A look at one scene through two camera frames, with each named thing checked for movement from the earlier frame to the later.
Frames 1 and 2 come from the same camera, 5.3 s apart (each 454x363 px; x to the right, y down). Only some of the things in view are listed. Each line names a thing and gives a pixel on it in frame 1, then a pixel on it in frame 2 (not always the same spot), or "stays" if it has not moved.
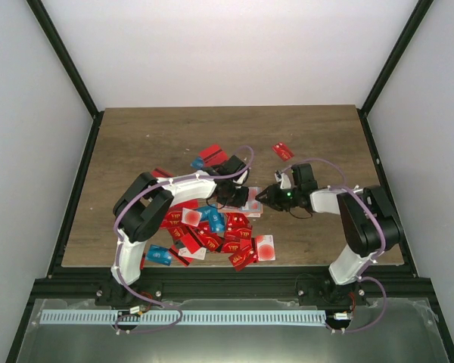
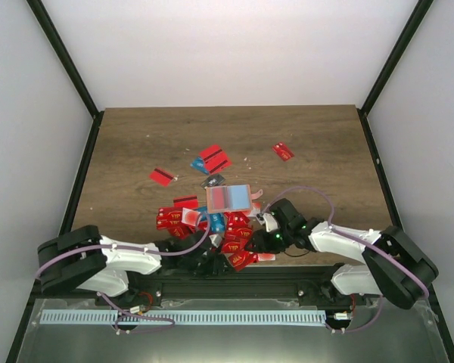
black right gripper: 272,198 to 262,245
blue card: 197,163 stays
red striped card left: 159,172 stays
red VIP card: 239,261 stays
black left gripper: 240,200 to 216,268
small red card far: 283,151 stays
